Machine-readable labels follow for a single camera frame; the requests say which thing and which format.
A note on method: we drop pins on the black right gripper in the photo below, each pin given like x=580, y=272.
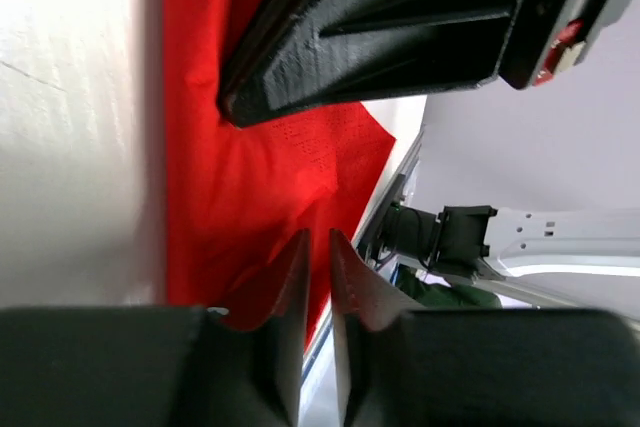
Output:
x=551, y=36

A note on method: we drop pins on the red paper napkin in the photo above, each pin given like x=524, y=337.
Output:
x=236, y=196

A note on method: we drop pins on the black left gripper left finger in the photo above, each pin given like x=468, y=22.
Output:
x=237, y=365

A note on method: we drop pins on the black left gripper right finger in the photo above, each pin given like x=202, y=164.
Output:
x=400, y=364

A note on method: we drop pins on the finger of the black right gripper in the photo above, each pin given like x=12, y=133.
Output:
x=296, y=55

